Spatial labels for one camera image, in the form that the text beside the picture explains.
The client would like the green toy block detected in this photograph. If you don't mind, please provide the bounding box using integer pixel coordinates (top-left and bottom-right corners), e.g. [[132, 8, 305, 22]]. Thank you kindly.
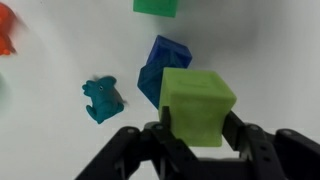
[[132, 0, 180, 19]]

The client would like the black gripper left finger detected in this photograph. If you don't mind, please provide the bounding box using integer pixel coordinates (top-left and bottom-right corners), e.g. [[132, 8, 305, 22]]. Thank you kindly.
[[74, 106, 201, 180]]

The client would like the teal animal toy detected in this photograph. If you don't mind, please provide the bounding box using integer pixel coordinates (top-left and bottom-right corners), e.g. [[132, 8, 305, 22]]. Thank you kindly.
[[81, 75, 128, 125]]

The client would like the orange animal toy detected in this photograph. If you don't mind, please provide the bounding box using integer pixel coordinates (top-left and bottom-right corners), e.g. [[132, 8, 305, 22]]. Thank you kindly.
[[0, 2, 18, 57]]

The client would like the yellow-green toy block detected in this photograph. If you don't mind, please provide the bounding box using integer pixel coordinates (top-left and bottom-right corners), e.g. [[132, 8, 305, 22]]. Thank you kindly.
[[158, 67, 238, 148]]

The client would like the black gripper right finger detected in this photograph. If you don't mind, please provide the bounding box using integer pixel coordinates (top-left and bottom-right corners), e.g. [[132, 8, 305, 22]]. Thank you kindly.
[[222, 111, 320, 180]]

